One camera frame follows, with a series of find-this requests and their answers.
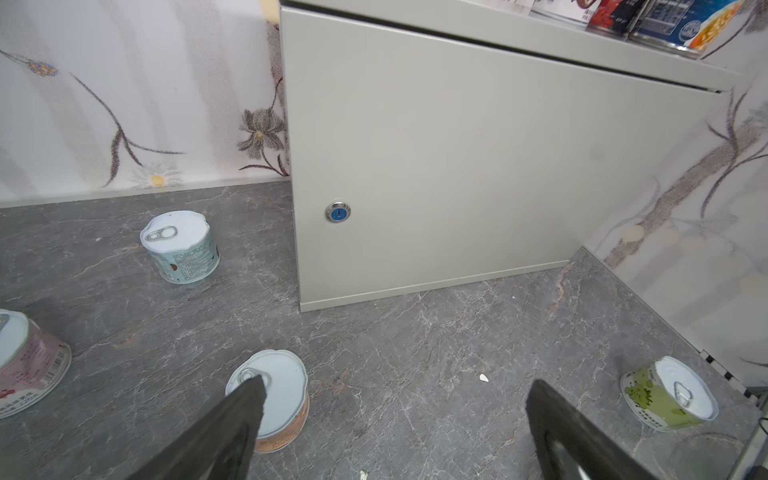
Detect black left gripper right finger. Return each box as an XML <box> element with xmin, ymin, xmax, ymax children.
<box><xmin>526</xmin><ymin>379</ymin><xmax>653</xmax><ymax>480</ymax></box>

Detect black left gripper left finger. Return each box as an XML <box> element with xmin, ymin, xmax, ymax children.
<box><xmin>130</xmin><ymin>374</ymin><xmax>267</xmax><ymax>479</ymax></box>

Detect orange small can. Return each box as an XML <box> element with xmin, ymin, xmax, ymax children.
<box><xmin>225</xmin><ymin>349</ymin><xmax>310</xmax><ymax>454</ymax></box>

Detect grey-label small can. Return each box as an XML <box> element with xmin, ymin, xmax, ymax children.
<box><xmin>531</xmin><ymin>0</ymin><xmax>601</xmax><ymax>26</ymax></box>

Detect red and navy tall can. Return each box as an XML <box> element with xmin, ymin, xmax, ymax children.
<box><xmin>587</xmin><ymin>0</ymin><xmax>647</xmax><ymax>36</ymax></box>

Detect blue soup can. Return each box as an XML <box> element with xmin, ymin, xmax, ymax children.
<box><xmin>628</xmin><ymin>0</ymin><xmax>745</xmax><ymax>59</ymax></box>

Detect green small can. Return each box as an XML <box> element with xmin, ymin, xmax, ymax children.
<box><xmin>620</xmin><ymin>356</ymin><xmax>719</xmax><ymax>432</ymax></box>

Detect pink small can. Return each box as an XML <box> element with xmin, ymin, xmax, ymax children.
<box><xmin>1</xmin><ymin>309</ymin><xmax>72</xmax><ymax>419</ymax></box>

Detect teal small can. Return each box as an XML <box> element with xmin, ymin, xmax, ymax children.
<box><xmin>139</xmin><ymin>210</ymin><xmax>220</xmax><ymax>285</ymax></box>

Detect grey metal cabinet box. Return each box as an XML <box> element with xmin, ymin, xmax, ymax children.
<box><xmin>279</xmin><ymin>1</ymin><xmax>742</xmax><ymax>312</ymax></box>

